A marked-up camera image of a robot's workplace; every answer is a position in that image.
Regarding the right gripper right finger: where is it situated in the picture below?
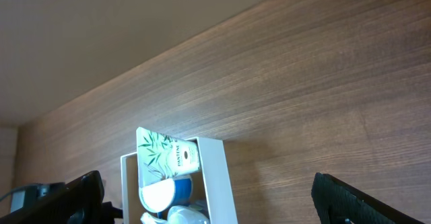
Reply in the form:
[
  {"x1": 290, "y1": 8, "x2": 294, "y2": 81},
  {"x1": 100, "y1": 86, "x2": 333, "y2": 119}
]
[{"x1": 311, "y1": 172, "x2": 423, "y2": 224}]

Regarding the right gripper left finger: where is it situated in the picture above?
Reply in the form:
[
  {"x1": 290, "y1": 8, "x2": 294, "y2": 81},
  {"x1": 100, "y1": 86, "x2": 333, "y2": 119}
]
[{"x1": 1, "y1": 170, "x2": 104, "y2": 224}]

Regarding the cotton bud tub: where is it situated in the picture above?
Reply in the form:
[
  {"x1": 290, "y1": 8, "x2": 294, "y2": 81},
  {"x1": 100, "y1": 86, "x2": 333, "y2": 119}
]
[{"x1": 139, "y1": 175, "x2": 193, "y2": 213}]

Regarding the white shampoo tube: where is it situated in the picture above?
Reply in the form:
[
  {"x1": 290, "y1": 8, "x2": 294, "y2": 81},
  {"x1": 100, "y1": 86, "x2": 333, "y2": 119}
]
[{"x1": 136, "y1": 127, "x2": 201, "y2": 188}]

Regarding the clear spray bottle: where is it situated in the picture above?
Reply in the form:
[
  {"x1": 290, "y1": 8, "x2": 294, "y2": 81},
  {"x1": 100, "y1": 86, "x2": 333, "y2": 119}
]
[{"x1": 141, "y1": 206, "x2": 210, "y2": 224}]

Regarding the white cardboard box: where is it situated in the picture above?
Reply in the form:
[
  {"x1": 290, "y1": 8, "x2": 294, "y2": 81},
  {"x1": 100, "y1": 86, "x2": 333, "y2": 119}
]
[{"x1": 121, "y1": 137, "x2": 238, "y2": 224}]

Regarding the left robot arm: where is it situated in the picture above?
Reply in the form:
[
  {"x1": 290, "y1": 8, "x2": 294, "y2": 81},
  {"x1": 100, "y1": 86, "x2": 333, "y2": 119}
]
[{"x1": 1, "y1": 182, "x2": 65, "y2": 213}]

